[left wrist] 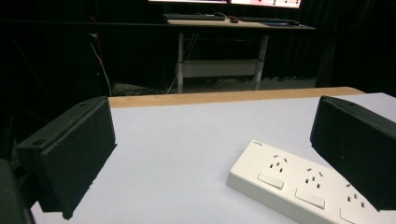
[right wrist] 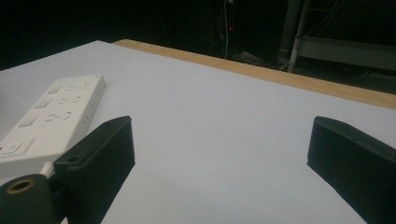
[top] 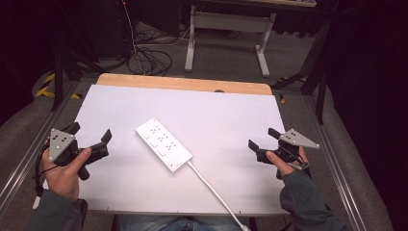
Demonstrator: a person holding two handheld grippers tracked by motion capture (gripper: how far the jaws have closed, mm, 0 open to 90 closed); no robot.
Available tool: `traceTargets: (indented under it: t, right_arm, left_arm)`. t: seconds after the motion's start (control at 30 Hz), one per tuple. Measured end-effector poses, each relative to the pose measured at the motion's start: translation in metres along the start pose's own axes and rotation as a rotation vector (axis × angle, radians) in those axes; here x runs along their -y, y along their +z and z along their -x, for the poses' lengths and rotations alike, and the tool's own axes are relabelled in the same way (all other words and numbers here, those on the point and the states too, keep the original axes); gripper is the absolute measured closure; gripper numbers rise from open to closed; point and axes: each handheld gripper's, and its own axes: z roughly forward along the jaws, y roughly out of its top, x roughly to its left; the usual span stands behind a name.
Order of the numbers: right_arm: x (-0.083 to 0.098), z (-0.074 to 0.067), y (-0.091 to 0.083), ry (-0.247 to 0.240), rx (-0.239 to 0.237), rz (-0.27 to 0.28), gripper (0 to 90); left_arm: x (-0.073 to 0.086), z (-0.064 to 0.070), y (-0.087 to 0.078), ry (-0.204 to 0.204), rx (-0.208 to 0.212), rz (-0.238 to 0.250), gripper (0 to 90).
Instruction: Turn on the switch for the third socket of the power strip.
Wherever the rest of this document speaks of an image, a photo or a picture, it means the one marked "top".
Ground person's right hand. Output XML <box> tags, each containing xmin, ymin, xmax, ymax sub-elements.
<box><xmin>265</xmin><ymin>145</ymin><xmax>310</xmax><ymax>177</ymax></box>

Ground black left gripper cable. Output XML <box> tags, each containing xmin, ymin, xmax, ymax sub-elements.
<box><xmin>33</xmin><ymin>141</ymin><xmax>53</xmax><ymax>198</ymax></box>

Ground bundle of floor cables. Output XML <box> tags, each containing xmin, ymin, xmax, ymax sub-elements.
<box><xmin>125</xmin><ymin>28</ymin><xmax>174</xmax><ymax>77</ymax></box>

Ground person's legs in jeans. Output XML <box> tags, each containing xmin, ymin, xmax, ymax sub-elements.
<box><xmin>116</xmin><ymin>214</ymin><xmax>251</xmax><ymax>231</ymax></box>

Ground white power strip cable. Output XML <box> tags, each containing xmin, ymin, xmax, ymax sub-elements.
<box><xmin>187</xmin><ymin>160</ymin><xmax>252</xmax><ymax>231</ymax></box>

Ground aluminium rail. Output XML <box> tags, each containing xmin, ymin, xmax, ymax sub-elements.
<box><xmin>0</xmin><ymin>80</ymin><xmax>82</xmax><ymax>210</ymax></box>
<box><xmin>302</xmin><ymin>93</ymin><xmax>364</xmax><ymax>231</ymax></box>

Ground white table cover board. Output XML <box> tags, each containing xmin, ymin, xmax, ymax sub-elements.
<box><xmin>42</xmin><ymin>84</ymin><xmax>290</xmax><ymax>217</ymax></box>

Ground grey metal desk frame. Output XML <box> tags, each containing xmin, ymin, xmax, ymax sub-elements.
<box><xmin>184</xmin><ymin>0</ymin><xmax>319</xmax><ymax>78</ymax></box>

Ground yellow black floor tape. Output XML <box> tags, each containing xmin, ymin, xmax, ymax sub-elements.
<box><xmin>35</xmin><ymin>72</ymin><xmax>83</xmax><ymax>100</ymax></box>

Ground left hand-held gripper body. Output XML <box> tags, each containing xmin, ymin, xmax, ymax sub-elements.
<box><xmin>47</xmin><ymin>128</ymin><xmax>110</xmax><ymax>182</ymax></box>

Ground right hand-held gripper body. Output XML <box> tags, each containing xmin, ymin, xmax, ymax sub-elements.
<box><xmin>256</xmin><ymin>128</ymin><xmax>321</xmax><ymax>180</ymax></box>

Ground white power strip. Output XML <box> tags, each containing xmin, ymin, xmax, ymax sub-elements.
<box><xmin>135</xmin><ymin>116</ymin><xmax>193</xmax><ymax>173</ymax></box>

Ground black metal stand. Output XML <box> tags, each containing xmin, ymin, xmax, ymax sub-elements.
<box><xmin>52</xmin><ymin>0</ymin><xmax>104</xmax><ymax>112</ymax></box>
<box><xmin>270</xmin><ymin>17</ymin><xmax>332</xmax><ymax>125</ymax></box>

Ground person's left hand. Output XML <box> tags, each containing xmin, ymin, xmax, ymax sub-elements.
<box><xmin>40</xmin><ymin>138</ymin><xmax>93</xmax><ymax>202</ymax></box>

